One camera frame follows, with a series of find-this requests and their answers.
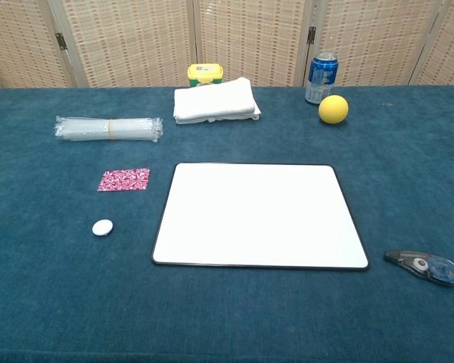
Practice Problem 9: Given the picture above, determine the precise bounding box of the blue black correction tape dispenser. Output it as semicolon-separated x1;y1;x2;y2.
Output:
383;249;454;287

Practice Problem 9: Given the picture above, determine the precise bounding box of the teal tablecloth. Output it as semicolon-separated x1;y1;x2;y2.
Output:
0;85;454;363

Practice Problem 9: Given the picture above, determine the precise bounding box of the yellow foam ball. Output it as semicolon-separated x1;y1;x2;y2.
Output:
318;95;350;125

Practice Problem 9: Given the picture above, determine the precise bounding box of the folded white towel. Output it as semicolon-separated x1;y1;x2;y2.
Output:
173;76;262;125

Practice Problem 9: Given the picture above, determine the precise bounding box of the pink patterned square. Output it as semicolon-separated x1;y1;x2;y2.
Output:
97;168;151;193

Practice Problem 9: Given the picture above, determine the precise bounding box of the small white round piece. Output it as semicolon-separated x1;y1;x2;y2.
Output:
92;219;114;238

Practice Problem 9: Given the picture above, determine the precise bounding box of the bundle of wrapped straws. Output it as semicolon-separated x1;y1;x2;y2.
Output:
53;115;164;144

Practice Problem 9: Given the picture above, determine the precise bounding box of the blue soda can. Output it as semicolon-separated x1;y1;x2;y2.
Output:
304;51;340;105

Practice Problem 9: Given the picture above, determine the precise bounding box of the white rectangular board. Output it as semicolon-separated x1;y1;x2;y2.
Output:
151;163;371;271

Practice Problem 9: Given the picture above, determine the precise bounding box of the yellow lidded container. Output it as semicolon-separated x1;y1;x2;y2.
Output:
186;63;225;88

